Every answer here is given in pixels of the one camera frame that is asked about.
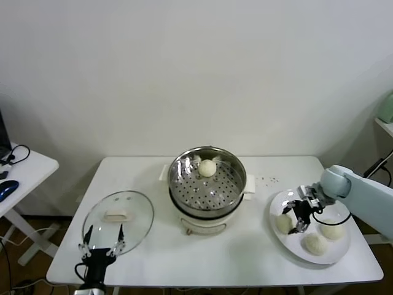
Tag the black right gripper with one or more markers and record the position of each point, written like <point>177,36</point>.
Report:
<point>303,210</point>

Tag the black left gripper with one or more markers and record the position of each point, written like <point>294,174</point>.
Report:
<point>96,259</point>

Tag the white steamed baozi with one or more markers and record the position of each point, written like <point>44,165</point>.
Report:
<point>206,168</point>
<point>315,244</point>
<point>333,230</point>
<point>284,223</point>

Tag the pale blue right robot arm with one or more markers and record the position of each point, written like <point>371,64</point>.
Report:
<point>368,196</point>

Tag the stainless steel steamer basket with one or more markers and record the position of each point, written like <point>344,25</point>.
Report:
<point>202,192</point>

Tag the glass pot lid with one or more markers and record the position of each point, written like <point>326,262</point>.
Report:
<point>138,215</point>

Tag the white round plate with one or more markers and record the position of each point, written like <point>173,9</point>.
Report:
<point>334,249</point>

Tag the white electric cooker pot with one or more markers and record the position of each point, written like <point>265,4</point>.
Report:
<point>199,225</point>

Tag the white side desk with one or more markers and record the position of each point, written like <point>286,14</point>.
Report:
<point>33,166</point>

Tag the blue computer mouse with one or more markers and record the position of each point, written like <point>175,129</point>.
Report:
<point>7,187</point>

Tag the white shelf board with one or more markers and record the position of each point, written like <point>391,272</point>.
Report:
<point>385,127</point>

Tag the pale green box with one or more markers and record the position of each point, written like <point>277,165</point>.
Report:
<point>387,107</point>

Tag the dark laptop screen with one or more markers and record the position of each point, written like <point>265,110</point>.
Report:
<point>3,135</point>

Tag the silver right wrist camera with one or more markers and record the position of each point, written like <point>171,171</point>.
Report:
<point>308,193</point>

